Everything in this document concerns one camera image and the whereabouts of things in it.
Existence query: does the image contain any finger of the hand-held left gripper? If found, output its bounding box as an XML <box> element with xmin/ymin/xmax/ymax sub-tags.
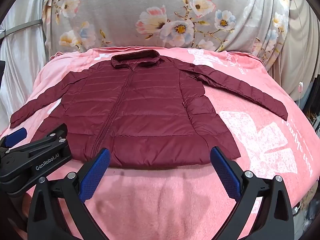
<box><xmin>5</xmin><ymin>123</ymin><xmax>69</xmax><ymax>156</ymax></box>
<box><xmin>0</xmin><ymin>127</ymin><xmax>28</xmax><ymax>153</ymax></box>

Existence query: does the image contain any beige curtain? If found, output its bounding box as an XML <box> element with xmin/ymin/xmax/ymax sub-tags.
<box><xmin>272</xmin><ymin>0</ymin><xmax>320</xmax><ymax>113</ymax></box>

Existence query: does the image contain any white satin curtain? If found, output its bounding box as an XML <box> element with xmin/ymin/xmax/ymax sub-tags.
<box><xmin>0</xmin><ymin>0</ymin><xmax>54</xmax><ymax>130</ymax></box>

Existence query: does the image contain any thin white cable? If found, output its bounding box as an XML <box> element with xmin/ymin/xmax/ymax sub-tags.
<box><xmin>291</xmin><ymin>0</ymin><xmax>307</xmax><ymax>107</ymax></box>

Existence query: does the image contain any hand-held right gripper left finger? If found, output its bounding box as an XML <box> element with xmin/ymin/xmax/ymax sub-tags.
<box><xmin>27</xmin><ymin>148</ymin><xmax>112</xmax><ymax>240</ymax></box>

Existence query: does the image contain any maroon puffer jacket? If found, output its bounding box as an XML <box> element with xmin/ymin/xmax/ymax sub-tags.
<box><xmin>10</xmin><ymin>50</ymin><xmax>288</xmax><ymax>168</ymax></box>

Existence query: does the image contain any grey strap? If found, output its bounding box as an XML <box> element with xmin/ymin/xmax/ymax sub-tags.
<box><xmin>0</xmin><ymin>19</ymin><xmax>43</xmax><ymax>42</ymax></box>

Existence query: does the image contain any pink printed blanket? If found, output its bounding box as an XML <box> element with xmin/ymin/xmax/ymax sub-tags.
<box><xmin>0</xmin><ymin>45</ymin><xmax>318</xmax><ymax>240</ymax></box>

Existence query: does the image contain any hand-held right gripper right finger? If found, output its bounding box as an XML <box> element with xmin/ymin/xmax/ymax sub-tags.
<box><xmin>210</xmin><ymin>146</ymin><xmax>295</xmax><ymax>240</ymax></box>

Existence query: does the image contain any grey floral bedsheet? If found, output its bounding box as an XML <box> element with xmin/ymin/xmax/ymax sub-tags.
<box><xmin>41</xmin><ymin>0</ymin><xmax>292</xmax><ymax>70</ymax></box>

